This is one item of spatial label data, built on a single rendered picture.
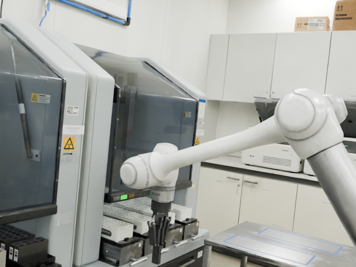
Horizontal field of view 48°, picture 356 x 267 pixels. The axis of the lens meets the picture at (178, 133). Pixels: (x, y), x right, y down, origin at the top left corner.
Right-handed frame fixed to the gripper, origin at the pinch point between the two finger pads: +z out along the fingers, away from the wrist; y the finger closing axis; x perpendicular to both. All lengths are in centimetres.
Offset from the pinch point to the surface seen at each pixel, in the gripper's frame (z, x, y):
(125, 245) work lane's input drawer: -0.8, -12.5, 3.1
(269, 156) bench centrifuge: -22, -42, -230
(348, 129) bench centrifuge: -53, 14, -276
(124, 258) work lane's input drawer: 3.8, -11.9, 4.1
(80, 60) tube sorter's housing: -69, -30, 17
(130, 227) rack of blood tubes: -6.2, -15.5, -2.7
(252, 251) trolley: -1.8, 27.2, -26.1
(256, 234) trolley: -2, 19, -50
